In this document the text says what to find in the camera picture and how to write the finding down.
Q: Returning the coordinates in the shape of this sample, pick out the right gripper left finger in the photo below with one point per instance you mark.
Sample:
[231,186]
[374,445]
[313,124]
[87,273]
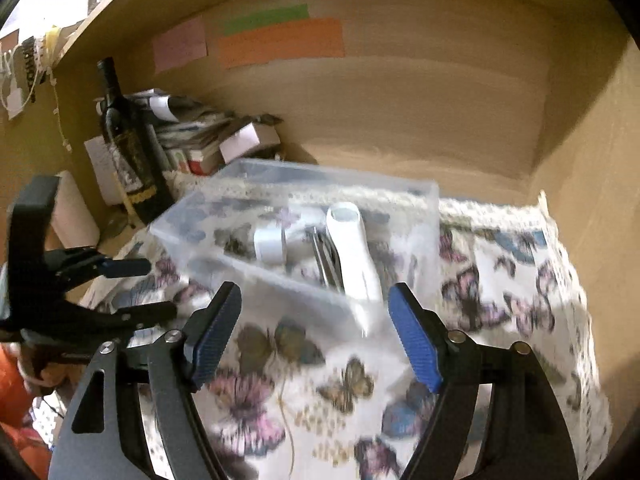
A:
[102,436]

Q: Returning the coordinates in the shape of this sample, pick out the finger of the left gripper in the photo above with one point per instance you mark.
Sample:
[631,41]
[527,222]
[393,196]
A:
[28,226]
[135,314]

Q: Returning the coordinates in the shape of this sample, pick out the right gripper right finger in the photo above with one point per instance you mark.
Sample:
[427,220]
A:
[526,436]

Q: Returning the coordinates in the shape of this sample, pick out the silver metal tool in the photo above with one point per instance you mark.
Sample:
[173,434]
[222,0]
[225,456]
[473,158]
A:
[327,260]

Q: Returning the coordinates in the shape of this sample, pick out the white handheld device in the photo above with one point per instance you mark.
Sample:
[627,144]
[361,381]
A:
[360,280]

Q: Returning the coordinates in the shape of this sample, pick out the pink tape roll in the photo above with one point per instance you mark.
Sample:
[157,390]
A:
[72,221]

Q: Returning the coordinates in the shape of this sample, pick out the dark wine bottle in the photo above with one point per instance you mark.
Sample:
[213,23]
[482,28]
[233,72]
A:
[126,137]

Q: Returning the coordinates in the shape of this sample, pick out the white paper note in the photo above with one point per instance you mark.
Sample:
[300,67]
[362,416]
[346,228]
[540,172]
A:
[104,170]

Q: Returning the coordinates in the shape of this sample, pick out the white tape roll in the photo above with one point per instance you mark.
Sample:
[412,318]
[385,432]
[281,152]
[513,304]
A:
[270,244]

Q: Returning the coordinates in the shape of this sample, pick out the butterfly print cloth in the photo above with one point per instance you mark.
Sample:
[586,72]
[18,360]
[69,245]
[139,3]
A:
[295,399]

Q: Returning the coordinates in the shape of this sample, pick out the stack of books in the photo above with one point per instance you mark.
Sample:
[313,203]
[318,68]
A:
[183,132]

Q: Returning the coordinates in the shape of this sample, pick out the clear plastic storage box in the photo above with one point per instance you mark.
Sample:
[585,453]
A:
[209,234]

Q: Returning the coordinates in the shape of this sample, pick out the small white pink box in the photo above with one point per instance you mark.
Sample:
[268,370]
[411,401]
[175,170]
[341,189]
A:
[250,139]

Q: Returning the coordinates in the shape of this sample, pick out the pink sticky note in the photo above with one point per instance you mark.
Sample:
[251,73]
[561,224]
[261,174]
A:
[180,45]

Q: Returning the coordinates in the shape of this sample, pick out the green sticky note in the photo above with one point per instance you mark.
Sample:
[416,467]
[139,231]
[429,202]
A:
[265,18]

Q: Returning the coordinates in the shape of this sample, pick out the orange sticky note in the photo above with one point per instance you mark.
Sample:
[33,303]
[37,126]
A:
[312,38]

